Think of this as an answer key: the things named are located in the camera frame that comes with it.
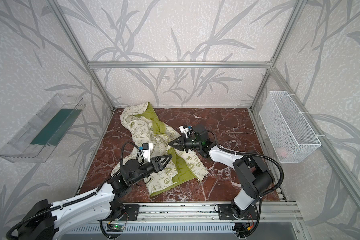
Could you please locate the aluminium frame rail base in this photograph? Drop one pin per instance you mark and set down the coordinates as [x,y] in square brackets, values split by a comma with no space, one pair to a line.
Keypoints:
[201,217]

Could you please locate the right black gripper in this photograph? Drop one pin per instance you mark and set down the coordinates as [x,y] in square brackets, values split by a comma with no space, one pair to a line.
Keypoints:
[184,143]

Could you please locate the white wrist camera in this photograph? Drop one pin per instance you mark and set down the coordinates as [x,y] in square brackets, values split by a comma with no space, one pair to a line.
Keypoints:
[144,152]
[186,130]

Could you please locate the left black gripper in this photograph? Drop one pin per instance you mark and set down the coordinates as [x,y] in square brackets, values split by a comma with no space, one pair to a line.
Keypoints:
[153,164]

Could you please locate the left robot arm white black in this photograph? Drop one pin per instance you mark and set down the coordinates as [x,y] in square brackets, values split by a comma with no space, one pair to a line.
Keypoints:
[49,221]

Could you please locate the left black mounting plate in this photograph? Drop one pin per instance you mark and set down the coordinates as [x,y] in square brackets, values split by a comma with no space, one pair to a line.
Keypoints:
[129,212]

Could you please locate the cream green printed jacket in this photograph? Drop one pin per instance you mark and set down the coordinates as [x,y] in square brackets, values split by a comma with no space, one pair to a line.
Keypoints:
[146,128]

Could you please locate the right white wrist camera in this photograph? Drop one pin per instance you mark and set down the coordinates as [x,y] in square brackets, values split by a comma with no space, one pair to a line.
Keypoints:
[186,130]

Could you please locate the pink object in basket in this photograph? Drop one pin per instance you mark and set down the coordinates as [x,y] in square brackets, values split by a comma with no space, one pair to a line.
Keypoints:
[283,153]

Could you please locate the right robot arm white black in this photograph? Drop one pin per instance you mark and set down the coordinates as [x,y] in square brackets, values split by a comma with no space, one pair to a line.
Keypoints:
[259,175]

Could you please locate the black mounting plate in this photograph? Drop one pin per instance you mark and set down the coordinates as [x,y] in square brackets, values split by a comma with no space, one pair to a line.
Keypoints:
[232,212]
[129,212]

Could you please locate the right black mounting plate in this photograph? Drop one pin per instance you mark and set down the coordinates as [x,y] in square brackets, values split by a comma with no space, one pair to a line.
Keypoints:
[232,212]

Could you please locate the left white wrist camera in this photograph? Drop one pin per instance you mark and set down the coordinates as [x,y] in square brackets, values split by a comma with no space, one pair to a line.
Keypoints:
[144,152]

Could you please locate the white wire mesh basket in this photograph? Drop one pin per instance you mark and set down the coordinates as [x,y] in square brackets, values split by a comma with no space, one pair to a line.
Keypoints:
[287,127]

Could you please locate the green lit circuit board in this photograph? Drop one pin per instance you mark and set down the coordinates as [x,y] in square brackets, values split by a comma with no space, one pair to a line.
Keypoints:
[115,227]

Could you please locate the clear plastic wall tray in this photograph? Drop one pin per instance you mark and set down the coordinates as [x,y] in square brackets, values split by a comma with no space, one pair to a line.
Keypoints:
[35,142]

